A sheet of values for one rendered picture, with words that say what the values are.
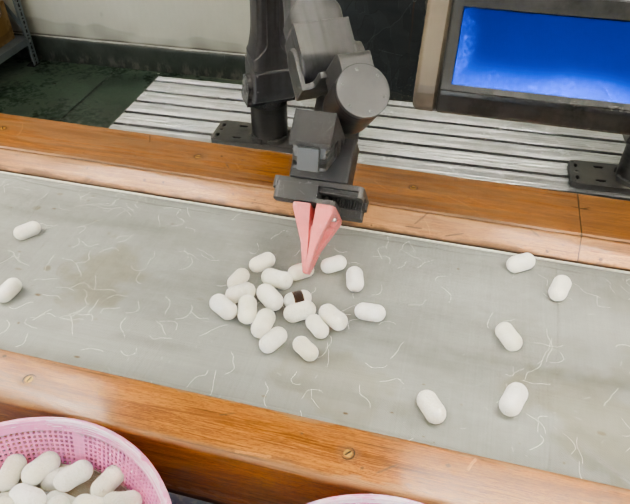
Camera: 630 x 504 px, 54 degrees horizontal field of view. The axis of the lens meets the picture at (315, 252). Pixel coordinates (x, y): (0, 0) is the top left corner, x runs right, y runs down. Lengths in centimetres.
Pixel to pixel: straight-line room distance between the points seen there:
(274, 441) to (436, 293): 27
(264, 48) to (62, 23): 230
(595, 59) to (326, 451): 35
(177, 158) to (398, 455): 53
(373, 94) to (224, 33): 224
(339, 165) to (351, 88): 9
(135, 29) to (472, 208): 241
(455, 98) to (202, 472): 38
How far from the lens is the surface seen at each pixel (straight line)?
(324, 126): 62
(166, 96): 128
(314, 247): 68
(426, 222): 78
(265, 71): 99
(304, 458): 54
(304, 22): 74
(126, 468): 58
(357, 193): 68
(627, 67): 41
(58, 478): 60
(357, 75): 65
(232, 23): 284
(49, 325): 72
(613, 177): 109
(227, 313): 66
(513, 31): 41
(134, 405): 59
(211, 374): 63
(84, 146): 96
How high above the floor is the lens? 123
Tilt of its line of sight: 41 degrees down
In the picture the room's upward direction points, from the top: straight up
